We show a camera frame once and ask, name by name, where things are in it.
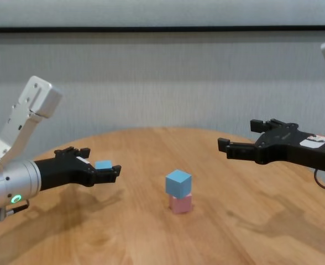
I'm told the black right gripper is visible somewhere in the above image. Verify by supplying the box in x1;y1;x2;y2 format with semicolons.
217;118;325;174

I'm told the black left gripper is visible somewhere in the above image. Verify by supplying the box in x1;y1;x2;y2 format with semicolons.
33;146;123;193

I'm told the blue cube block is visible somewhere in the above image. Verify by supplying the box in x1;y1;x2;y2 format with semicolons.
165;169;193;200
94;160;114;171

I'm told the pink cube block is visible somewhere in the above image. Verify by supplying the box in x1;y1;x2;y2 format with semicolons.
169;193;194;215

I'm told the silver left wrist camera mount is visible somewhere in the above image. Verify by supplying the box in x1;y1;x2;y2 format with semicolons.
0;75;64;178

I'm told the left arm cable with plug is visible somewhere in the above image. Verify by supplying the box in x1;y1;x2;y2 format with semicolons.
0;199;31;222

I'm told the black wall rail strip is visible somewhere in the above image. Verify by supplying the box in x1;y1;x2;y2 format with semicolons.
0;25;325;35

